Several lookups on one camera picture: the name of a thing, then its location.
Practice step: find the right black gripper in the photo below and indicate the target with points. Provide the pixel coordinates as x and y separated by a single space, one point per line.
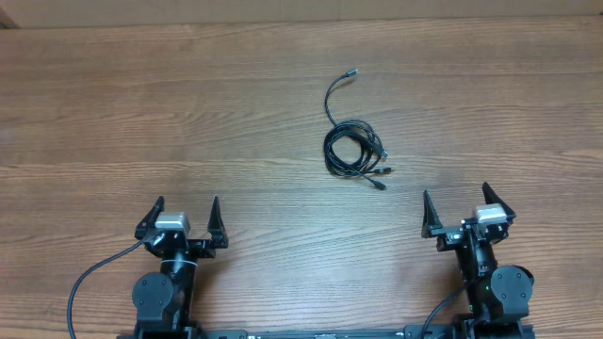
451 235

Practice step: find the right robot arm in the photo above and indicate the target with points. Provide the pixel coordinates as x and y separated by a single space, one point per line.
498 296

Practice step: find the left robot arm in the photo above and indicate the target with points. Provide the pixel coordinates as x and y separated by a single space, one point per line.
164 298

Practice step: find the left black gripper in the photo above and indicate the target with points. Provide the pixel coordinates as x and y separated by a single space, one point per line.
218 239

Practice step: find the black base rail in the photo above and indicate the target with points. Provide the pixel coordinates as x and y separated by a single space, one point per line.
408 332

